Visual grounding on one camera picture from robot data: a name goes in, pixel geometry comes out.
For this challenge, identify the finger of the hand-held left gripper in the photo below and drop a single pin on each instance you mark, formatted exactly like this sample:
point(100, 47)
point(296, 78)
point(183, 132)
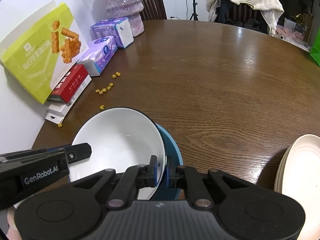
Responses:
point(80, 152)
point(56, 149)

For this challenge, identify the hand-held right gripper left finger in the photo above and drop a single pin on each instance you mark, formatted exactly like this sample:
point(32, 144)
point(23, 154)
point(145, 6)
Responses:
point(153, 170)

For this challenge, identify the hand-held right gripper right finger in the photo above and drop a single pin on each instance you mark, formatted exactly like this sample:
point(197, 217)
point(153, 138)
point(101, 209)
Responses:
point(170, 172)

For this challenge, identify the blue bowl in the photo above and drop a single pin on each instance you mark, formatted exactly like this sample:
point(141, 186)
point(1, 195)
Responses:
point(172, 150)

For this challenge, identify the white bowl with black rim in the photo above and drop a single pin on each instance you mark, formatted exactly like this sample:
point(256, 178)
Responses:
point(117, 140)

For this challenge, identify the person's left hand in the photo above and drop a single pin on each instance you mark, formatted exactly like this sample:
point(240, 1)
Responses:
point(12, 227)

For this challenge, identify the white flat box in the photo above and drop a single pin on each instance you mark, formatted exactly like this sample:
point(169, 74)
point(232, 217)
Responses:
point(56, 112)

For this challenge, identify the red box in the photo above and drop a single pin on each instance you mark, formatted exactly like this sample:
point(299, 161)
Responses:
point(72, 80)

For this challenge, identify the scattered yellow popcorn pieces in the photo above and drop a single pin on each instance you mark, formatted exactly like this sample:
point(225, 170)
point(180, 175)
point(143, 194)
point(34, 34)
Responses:
point(117, 74)

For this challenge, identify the yellow-green snack box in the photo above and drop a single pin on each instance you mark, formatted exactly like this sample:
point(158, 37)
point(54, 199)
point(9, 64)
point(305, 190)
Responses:
point(32, 62)

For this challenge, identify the purple tissue pack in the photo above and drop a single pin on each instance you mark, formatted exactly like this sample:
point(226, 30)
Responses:
point(100, 52)

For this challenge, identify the purple white tissue box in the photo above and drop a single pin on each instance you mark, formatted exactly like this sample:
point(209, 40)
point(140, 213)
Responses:
point(110, 30)

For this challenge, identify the purple ribbed vase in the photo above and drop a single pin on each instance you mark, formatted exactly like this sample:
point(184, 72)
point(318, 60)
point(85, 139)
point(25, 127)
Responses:
point(122, 2)

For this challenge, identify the dark wooden chair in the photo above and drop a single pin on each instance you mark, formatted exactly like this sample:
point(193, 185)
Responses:
point(152, 2)

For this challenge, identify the black clothes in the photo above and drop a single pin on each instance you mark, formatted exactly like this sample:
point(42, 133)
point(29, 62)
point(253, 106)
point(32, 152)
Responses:
point(252, 23)

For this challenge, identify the dark blue garment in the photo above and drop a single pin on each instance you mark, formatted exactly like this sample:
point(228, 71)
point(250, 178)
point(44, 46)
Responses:
point(222, 10)

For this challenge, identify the studio light on stand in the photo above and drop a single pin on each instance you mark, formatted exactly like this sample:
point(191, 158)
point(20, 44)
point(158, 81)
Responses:
point(193, 0)

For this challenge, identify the wooden chair with clothes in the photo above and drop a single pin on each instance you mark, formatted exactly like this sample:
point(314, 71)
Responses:
point(240, 11)

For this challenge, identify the green paper bag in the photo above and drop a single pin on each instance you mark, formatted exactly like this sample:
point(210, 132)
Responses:
point(316, 50)

